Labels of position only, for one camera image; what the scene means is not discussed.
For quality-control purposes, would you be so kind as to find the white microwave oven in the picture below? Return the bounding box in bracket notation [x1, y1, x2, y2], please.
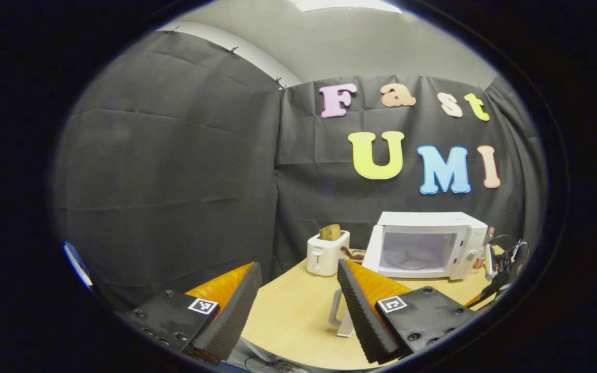
[328, 211, 489, 338]

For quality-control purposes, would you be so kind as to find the large ceiling light panel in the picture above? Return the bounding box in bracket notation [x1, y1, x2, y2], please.
[291, 0, 403, 13]

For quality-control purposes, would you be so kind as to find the black backdrop cloth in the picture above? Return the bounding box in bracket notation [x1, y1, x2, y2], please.
[52, 31, 545, 311]

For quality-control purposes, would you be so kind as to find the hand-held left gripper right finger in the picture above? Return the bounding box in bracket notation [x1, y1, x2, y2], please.
[336, 259, 478, 365]

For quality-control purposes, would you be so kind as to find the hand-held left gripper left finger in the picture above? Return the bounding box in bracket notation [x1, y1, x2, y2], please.
[122, 262, 263, 363]

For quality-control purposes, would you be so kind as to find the white toaster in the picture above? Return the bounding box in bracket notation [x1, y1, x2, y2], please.
[306, 230, 351, 277]

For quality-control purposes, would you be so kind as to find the clear plastic water bottle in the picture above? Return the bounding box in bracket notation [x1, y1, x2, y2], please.
[474, 226, 497, 271]

